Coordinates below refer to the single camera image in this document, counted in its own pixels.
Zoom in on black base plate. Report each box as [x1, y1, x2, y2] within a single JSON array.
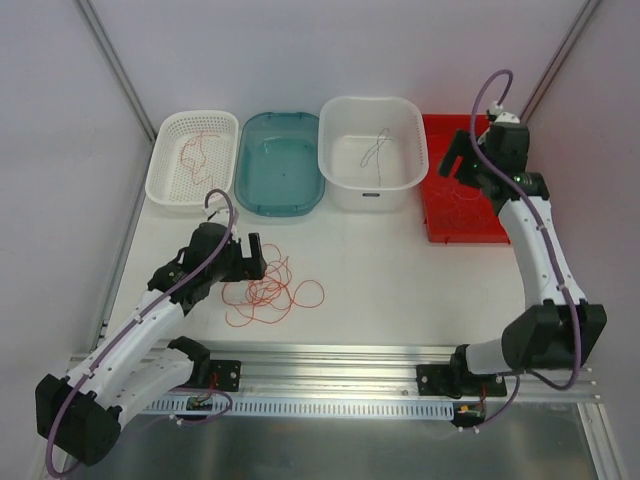
[[416, 364, 507, 400], [195, 360, 242, 392]]

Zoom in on teal transparent plastic bin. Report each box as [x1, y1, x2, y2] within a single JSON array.
[[234, 112, 325, 218]]

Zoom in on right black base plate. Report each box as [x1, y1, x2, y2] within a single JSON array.
[[416, 364, 507, 400]]

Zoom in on thin pink cable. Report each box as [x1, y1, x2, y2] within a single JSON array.
[[427, 179, 501, 236]]

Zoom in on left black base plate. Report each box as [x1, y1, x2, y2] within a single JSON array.
[[195, 360, 242, 392]]

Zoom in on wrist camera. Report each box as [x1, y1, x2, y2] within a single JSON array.
[[203, 206, 240, 242], [486, 101, 521, 131]]

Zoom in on white perforated basket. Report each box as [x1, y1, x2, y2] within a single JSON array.
[[145, 110, 240, 214]]

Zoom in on aluminium mounting rail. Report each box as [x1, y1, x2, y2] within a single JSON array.
[[69, 340, 601, 401]]

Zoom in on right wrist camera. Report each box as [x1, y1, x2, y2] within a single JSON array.
[[486, 101, 521, 131]]

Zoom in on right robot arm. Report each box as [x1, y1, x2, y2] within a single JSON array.
[[438, 121, 607, 395]]

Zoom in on red plastic tray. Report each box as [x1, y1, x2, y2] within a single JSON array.
[[420, 114, 509, 244]]

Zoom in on red white twisted cable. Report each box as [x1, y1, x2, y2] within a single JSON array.
[[178, 130, 221, 191]]

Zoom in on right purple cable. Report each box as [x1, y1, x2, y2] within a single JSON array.
[[469, 70, 585, 391]]

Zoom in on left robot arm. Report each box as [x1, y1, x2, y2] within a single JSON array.
[[35, 220, 266, 479]]

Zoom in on white slotted cable duct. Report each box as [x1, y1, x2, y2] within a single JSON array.
[[143, 395, 454, 421]]

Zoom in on orange cable bundle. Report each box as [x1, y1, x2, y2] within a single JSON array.
[[219, 243, 326, 329]]

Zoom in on thin dark blue cable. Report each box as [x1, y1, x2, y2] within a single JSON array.
[[358, 128, 393, 190]]

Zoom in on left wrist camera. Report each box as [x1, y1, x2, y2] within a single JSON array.
[[203, 206, 240, 242]]

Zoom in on white plastic tub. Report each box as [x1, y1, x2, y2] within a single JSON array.
[[318, 96, 429, 213]]

